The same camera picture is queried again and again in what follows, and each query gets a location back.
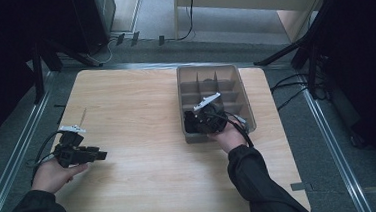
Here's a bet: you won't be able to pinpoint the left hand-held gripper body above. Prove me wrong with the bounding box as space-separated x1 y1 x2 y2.
51 123 96 169

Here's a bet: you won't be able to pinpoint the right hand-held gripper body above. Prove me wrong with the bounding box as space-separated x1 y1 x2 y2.
192 91 230 136

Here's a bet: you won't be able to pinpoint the black sock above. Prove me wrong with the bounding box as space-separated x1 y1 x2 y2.
182 109 201 135

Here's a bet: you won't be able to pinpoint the grey divided storage box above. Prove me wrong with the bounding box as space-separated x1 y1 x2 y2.
175 60 258 145

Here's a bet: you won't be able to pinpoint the person's right hand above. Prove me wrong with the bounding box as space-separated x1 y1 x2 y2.
206 118 248 156

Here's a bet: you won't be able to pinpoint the person's left hand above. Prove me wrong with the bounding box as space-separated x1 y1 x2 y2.
28 155 91 196

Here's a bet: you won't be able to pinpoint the black tripod stand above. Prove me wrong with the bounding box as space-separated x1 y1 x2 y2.
29 35 106 105
248 0 330 104

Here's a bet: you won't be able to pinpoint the grey tape piece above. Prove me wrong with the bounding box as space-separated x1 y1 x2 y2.
290 181 313 193

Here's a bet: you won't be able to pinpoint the black cabinet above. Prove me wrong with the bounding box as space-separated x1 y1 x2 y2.
67 0 120 57

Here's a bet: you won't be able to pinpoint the left hand-held gripper cable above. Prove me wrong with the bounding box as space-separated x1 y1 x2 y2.
26 129 69 186

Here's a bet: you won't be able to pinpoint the aluminium rail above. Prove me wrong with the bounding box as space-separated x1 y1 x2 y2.
298 70 373 212
0 71 62 212

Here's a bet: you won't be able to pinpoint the black floor cables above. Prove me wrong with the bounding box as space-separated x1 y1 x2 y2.
268 70 330 112

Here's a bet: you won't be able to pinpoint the white cable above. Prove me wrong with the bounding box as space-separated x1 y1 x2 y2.
84 37 121 66

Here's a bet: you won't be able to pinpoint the black hanging cable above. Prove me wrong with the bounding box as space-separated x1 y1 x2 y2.
163 0 199 42

